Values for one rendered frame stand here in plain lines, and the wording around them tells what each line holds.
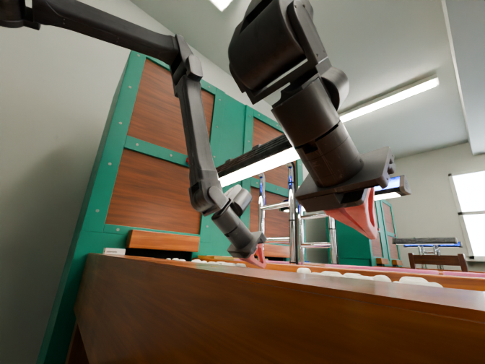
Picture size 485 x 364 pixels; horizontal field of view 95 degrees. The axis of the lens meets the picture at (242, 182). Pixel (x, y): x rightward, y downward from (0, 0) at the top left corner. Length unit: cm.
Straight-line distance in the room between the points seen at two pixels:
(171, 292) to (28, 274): 163
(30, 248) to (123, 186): 89
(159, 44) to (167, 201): 67
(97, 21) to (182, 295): 62
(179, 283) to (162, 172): 94
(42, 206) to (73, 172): 28
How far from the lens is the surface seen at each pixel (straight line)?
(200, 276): 20
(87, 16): 70
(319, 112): 24
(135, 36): 72
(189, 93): 67
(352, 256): 333
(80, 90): 215
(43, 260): 184
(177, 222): 113
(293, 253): 74
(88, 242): 103
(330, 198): 26
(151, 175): 112
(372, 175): 25
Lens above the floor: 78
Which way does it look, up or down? 19 degrees up
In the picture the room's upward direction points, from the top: 3 degrees clockwise
